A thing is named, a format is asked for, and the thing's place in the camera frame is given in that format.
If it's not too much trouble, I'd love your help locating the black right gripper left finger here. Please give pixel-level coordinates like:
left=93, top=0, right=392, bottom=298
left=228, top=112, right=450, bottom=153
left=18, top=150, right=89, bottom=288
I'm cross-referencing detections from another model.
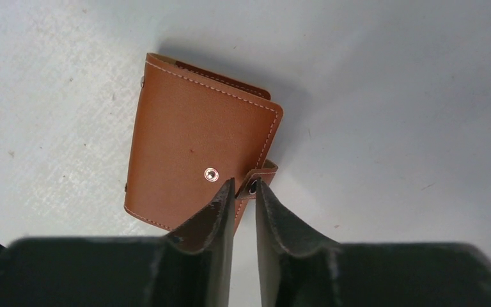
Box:
left=0, top=179, right=235, bottom=306

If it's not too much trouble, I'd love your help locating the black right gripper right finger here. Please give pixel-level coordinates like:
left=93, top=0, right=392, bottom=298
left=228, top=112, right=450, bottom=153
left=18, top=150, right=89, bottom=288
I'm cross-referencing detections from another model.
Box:
left=255, top=179, right=491, bottom=306

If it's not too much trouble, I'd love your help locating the brown leather card holder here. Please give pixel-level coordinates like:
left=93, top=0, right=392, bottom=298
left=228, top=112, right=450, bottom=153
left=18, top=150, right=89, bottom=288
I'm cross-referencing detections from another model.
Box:
left=124, top=53, right=284, bottom=231

